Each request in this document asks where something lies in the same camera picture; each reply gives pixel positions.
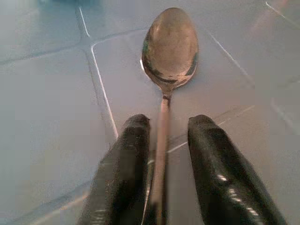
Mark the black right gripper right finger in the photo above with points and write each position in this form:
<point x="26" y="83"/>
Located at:
<point x="225" y="178"/>

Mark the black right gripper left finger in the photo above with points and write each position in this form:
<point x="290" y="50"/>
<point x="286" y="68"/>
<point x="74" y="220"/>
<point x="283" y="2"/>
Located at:
<point x="122" y="173"/>

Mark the silver metal spoon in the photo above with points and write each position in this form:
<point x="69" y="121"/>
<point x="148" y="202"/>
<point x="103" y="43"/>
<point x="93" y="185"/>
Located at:
<point x="170" y="50"/>

